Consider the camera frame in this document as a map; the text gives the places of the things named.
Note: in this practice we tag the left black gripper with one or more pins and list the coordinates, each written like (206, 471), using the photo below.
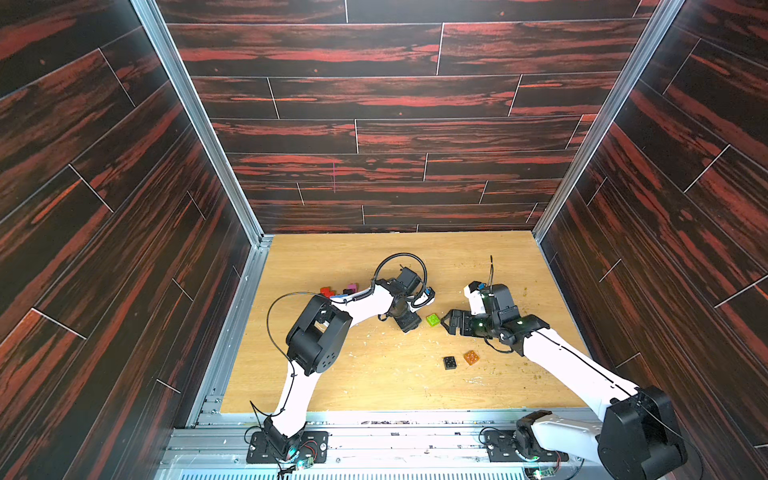
(410, 323)

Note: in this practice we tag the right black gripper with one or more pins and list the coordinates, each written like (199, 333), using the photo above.
(466, 321)

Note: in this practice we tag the lime green square lego brick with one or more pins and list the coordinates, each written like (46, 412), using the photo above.
(433, 320)

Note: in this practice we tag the small red lego brick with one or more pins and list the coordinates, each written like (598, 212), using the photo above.
(328, 292)

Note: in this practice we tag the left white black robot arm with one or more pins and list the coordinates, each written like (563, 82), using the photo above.
(315, 341)

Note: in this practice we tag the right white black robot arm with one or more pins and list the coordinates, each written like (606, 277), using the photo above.
(635, 434)

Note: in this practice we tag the orange square lego brick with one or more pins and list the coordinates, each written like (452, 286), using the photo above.
(471, 357)

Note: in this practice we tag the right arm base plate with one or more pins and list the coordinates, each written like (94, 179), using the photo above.
(513, 446)

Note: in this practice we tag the aluminium front rail frame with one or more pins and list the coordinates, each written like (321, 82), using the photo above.
(429, 444)

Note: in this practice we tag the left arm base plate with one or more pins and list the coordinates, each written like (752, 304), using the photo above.
(304, 450)

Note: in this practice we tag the right aluminium corner post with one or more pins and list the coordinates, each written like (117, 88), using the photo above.
(649, 41)

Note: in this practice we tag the aluminium corner post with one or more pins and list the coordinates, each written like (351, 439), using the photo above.
(649, 41)
(162, 42)

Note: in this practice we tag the left aluminium corner post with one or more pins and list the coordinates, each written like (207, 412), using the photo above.
(162, 42)

